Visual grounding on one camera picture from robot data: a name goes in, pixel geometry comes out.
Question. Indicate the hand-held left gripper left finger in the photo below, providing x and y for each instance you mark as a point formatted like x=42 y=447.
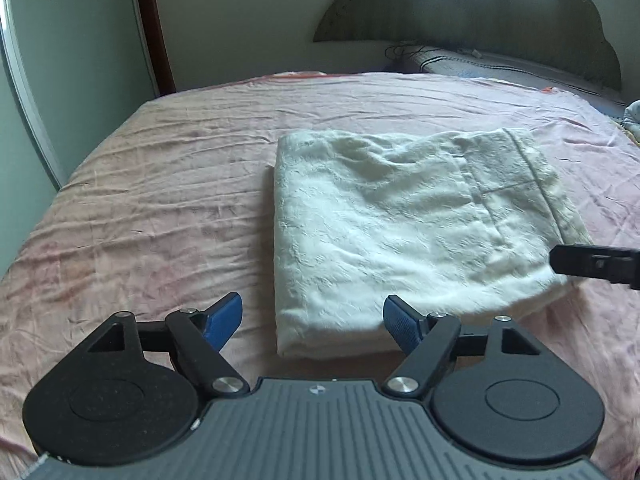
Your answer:
x=225 y=321

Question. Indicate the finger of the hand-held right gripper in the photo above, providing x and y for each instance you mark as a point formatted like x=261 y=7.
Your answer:
x=580 y=260

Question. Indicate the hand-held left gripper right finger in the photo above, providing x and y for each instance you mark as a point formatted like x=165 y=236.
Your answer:
x=400 y=326

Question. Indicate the white blanket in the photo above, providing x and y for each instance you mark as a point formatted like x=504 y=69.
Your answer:
x=400 y=230

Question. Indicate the pale patterned quilt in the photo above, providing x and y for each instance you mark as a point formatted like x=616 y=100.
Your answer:
x=634 y=117

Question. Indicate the pink bed sheet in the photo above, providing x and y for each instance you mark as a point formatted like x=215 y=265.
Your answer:
x=150 y=185

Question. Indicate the grey patterned bed cushion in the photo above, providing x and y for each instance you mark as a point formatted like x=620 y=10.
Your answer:
x=500 y=67

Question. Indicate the dark scalloped headboard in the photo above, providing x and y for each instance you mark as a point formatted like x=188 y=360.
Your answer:
x=450 y=10

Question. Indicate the flower print wardrobe door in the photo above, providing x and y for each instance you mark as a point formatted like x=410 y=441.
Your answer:
x=75 y=60

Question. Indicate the reddish brown wooden frame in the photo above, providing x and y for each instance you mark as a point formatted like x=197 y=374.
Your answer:
x=155 y=35

